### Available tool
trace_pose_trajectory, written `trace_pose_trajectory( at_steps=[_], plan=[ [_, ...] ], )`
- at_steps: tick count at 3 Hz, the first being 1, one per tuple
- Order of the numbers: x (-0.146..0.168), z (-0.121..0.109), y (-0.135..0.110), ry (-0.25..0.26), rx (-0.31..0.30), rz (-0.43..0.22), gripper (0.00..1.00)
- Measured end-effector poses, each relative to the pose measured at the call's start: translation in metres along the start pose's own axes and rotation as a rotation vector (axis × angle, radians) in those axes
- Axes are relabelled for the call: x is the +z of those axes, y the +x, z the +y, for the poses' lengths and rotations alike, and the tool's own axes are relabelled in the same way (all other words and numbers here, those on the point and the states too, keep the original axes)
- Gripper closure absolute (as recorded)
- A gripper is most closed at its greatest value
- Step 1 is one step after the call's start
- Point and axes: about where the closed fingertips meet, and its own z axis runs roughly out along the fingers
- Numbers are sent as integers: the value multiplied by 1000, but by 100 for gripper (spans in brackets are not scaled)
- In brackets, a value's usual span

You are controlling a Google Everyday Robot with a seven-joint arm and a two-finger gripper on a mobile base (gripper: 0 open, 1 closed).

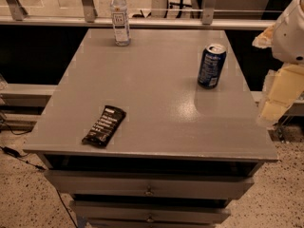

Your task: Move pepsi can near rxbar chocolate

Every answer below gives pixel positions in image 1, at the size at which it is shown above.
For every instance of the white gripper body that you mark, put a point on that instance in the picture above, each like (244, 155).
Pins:
(291, 37)

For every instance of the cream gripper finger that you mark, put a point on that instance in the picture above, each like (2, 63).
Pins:
(280, 90)
(265, 38)

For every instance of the blue pepsi can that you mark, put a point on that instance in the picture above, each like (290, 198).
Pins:
(211, 65)

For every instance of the black rxbar chocolate bar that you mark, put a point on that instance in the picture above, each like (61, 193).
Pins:
(104, 128)

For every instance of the grey cabinet with drawers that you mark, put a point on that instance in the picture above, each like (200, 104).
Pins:
(172, 125)

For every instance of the clear plastic water bottle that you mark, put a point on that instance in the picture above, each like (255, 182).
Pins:
(120, 22)

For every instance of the upper grey drawer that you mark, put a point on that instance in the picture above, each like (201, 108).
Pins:
(149, 185)

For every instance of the grey drawer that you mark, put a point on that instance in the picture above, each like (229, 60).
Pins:
(148, 212)
(149, 185)

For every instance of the lower grey drawer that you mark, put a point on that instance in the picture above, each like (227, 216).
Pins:
(148, 212)

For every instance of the metal railing frame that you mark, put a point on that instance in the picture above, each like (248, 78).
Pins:
(180, 14)

